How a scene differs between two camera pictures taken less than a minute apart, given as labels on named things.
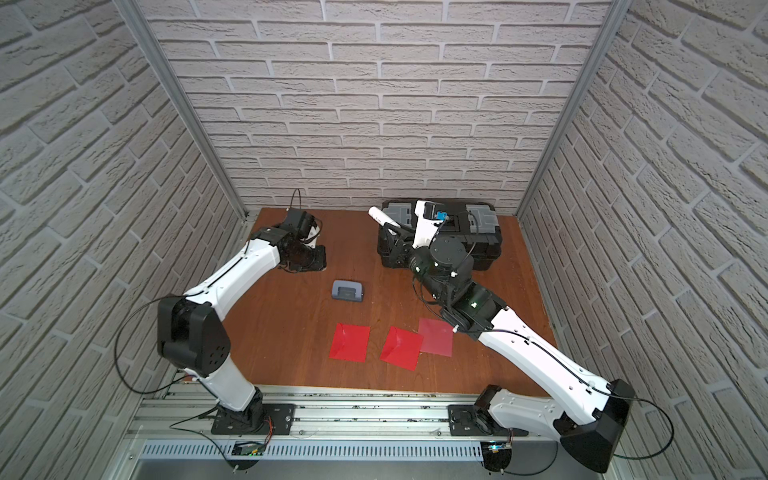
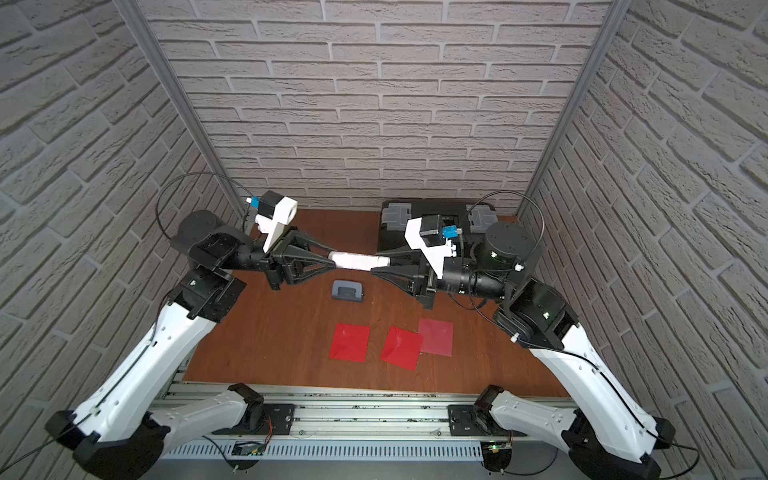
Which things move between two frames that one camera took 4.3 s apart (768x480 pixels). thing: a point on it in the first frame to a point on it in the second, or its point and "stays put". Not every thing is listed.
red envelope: x=402 y=348 stays put
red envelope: x=435 y=336 stays put
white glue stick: x=381 y=217 to x=358 y=261
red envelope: x=349 y=342 stays put
